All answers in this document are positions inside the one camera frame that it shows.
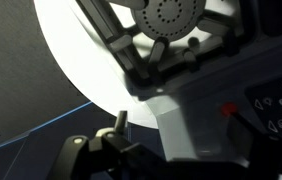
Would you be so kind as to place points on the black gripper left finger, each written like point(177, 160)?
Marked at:
point(77, 155)

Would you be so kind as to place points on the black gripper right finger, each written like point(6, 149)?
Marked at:
point(267, 158)

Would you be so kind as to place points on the black stove keypad panel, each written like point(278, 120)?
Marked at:
point(281, 103)

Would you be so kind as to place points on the red round stove button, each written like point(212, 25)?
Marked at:
point(229, 108)

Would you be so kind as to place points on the grey toy stove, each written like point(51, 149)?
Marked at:
point(181, 130)

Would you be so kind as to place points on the black stove burner grate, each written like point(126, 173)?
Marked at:
point(127, 41)

